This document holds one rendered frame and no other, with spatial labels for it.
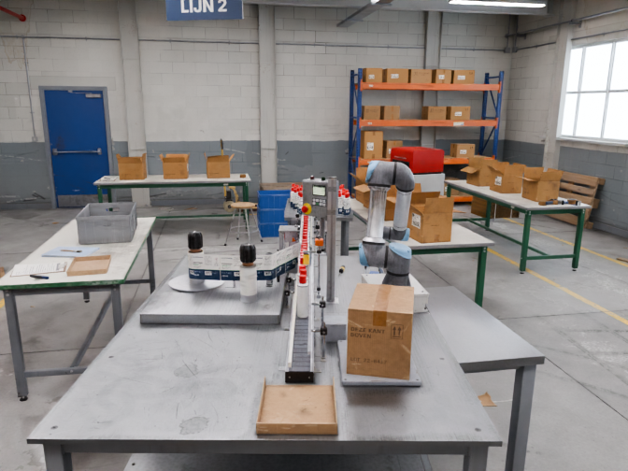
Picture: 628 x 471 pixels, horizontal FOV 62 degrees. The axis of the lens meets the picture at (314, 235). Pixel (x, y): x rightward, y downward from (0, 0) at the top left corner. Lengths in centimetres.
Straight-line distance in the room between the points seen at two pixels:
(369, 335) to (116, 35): 891
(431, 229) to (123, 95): 717
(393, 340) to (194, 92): 856
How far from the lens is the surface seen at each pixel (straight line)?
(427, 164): 821
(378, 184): 264
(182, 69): 1019
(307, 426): 178
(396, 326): 199
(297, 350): 220
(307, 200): 276
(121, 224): 434
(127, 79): 1023
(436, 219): 434
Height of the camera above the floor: 185
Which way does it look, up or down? 14 degrees down
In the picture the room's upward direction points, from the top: straight up
